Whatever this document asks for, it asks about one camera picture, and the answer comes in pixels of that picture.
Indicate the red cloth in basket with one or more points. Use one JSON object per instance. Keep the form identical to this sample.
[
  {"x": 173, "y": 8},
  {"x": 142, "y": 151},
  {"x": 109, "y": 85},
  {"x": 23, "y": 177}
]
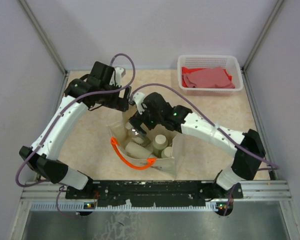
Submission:
[{"x": 206, "y": 78}]

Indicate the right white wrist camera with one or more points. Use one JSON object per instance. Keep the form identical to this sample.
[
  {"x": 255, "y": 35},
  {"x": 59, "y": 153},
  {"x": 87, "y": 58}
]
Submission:
[{"x": 137, "y": 99}]

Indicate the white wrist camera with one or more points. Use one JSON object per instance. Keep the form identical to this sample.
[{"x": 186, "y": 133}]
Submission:
[
  {"x": 137, "y": 99},
  {"x": 118, "y": 74}
]

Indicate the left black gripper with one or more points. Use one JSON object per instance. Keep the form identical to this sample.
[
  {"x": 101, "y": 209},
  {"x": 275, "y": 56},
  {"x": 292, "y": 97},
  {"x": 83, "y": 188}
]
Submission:
[{"x": 121, "y": 104}]

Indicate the green bottle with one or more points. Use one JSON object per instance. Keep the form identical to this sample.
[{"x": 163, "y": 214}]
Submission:
[
  {"x": 166, "y": 153},
  {"x": 159, "y": 143},
  {"x": 137, "y": 151}
]

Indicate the white plastic basket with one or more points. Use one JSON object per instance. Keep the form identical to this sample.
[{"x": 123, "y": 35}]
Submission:
[{"x": 229, "y": 62}]

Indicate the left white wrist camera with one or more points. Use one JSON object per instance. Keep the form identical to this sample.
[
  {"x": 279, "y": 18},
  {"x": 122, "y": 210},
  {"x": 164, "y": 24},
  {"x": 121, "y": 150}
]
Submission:
[{"x": 118, "y": 74}]

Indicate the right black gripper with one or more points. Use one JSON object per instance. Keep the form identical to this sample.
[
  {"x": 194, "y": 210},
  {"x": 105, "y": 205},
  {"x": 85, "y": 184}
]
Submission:
[{"x": 138, "y": 119}]

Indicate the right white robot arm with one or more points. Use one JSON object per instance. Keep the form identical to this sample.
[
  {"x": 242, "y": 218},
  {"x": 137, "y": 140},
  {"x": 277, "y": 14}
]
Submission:
[{"x": 246, "y": 148}]

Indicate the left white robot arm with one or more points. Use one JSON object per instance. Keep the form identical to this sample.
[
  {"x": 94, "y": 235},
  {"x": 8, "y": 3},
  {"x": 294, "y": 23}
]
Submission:
[{"x": 43, "y": 155}]

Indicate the beige canvas tote bag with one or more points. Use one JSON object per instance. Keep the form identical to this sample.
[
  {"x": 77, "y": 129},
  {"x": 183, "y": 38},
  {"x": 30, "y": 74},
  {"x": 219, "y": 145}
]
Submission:
[{"x": 167, "y": 167}]

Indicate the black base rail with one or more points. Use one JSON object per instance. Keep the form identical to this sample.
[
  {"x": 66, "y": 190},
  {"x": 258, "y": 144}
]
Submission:
[{"x": 177, "y": 193}]

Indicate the clear round bottle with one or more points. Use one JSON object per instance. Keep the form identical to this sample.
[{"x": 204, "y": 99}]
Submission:
[{"x": 134, "y": 134}]

